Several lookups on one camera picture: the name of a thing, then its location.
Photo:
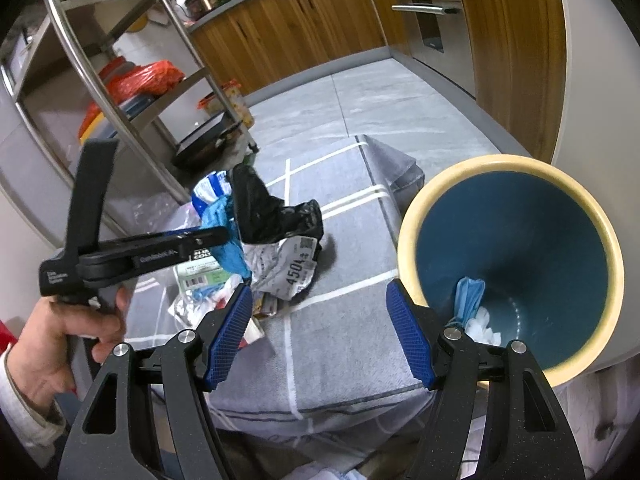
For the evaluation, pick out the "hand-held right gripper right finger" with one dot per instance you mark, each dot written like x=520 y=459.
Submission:
x=407 y=340

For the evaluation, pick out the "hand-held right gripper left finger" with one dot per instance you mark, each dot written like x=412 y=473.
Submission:
x=227 y=335

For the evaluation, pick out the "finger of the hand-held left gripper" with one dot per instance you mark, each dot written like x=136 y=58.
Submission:
x=200 y=237
x=160 y=261

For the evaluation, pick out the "blue plastic glove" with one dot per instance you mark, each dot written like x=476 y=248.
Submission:
x=230 y=255

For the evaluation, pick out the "blue bin with cream rim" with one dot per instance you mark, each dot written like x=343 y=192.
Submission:
x=525 y=240

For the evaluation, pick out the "person's left forearm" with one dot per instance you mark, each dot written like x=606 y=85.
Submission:
x=25 y=410

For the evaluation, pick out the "person's left hand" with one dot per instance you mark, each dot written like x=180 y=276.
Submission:
x=47 y=350

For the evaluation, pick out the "clear plastic bag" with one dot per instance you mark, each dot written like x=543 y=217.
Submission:
x=195 y=310

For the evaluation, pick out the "blue white snack bag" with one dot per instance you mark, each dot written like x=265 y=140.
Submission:
x=210 y=190

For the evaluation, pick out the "clear plastic film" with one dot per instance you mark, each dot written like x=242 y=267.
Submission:
x=147 y=212

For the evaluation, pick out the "black plastic bag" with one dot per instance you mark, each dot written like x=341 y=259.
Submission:
x=260 y=210

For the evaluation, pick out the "grey checked mat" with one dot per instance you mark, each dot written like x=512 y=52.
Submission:
x=340 y=340

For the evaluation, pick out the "crumpled light blue glove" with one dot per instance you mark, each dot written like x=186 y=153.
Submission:
x=470 y=300

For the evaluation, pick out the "crumpled white tissue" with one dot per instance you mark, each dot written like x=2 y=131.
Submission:
x=482 y=327

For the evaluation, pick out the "white printed paper wrapper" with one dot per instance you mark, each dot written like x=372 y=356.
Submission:
x=285 y=272

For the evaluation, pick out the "black baking tray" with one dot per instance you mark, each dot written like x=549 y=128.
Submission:
x=200 y=146

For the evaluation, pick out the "stainless steel rack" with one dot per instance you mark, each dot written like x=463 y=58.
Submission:
x=100 y=95

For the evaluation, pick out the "red plastic bag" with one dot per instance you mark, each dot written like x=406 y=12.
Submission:
x=145 y=77

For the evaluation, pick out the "clear jar with orange lid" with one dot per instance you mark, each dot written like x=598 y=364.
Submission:
x=232 y=101

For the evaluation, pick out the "white cloth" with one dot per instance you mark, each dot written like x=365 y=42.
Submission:
x=330 y=474

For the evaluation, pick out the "red plastic object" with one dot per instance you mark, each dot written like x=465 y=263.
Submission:
x=5 y=337

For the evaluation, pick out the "dark cooking pot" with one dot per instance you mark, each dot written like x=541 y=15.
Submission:
x=200 y=2

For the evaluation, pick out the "wooden base cabinet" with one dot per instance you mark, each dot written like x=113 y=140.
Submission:
x=300 y=15

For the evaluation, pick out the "wooden tall cabinet panel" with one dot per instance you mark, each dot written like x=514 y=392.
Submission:
x=515 y=50

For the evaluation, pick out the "stainless steel oven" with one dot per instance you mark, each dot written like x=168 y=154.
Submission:
x=430 y=25

